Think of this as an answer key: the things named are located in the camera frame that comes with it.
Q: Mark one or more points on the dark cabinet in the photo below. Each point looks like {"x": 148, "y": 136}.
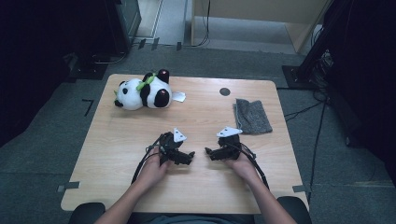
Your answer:
{"x": 124, "y": 21}

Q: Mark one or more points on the black metal stand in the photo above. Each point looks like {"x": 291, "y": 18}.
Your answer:
{"x": 311, "y": 53}

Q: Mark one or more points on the light wooden furniture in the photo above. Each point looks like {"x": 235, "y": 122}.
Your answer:
{"x": 249, "y": 7}

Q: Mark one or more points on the person's left hand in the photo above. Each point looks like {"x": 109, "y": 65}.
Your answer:
{"x": 152, "y": 169}

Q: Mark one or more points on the black round table grommet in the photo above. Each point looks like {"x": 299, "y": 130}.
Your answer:
{"x": 224, "y": 91}

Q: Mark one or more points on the panda plush toy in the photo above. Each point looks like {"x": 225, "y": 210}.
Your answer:
{"x": 137, "y": 95}

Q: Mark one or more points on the grey floor tape piece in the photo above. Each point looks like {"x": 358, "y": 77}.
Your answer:
{"x": 68, "y": 186}
{"x": 300, "y": 188}

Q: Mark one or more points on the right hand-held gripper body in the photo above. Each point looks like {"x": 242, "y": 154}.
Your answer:
{"x": 231, "y": 143}

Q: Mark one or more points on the person's right hand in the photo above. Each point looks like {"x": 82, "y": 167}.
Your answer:
{"x": 244, "y": 168}

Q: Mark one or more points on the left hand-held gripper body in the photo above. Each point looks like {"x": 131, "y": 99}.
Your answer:
{"x": 168, "y": 143}

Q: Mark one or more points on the person's torso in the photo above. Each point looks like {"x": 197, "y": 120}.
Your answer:
{"x": 186, "y": 220}

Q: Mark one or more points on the grey cloth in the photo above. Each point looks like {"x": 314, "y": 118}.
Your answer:
{"x": 252, "y": 116}

